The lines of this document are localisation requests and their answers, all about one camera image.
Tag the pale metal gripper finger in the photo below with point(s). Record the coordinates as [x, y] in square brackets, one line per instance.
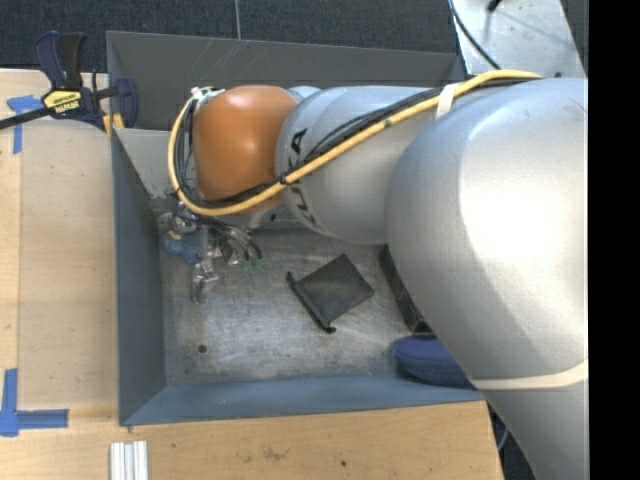
[199, 290]
[212, 274]

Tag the blue rounded toy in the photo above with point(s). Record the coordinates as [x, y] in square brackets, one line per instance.
[177, 249]

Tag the grey metal bin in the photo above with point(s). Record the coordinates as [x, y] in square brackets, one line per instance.
[260, 348]

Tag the black flat square pouch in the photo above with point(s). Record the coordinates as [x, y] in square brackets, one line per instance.
[332, 288]

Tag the pale wood board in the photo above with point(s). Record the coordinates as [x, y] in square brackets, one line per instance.
[65, 268]

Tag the dark blue round cloth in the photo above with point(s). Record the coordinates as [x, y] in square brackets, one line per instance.
[425, 363]

